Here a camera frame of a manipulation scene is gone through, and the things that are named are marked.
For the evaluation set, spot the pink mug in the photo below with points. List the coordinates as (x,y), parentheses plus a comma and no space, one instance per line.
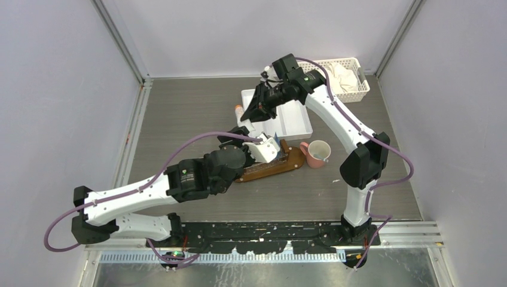
(317,153)

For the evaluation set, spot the white towels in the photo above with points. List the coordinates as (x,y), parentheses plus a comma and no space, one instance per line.
(342,80)

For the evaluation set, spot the oval wooden tray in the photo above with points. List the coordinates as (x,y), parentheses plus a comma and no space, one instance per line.
(296,159)

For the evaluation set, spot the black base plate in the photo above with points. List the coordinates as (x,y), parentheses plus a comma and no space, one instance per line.
(304,237)

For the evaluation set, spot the clear glass holder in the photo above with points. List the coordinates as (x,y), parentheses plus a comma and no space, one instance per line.
(281,158)

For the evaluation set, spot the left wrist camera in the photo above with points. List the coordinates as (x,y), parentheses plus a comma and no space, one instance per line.
(264,151)

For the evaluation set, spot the blue toothpaste tube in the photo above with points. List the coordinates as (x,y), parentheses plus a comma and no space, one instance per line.
(276,138)

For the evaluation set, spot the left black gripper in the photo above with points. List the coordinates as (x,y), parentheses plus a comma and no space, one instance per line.
(238,142)

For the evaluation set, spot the white basket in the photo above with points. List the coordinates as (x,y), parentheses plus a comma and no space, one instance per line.
(353,64)

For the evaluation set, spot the orange cap toothpaste tube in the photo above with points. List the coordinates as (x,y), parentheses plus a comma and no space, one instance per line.
(239,112)

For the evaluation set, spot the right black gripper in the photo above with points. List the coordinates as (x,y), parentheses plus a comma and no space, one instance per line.
(254,112)

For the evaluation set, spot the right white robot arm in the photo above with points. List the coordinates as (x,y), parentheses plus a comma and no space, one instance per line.
(367,150)

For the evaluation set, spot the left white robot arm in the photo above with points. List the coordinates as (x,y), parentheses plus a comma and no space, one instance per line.
(101,215)

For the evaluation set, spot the brown wooden block back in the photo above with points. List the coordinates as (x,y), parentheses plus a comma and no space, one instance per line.
(284,148)

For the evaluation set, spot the white plastic tray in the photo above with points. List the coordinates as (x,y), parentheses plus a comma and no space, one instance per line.
(292,122)

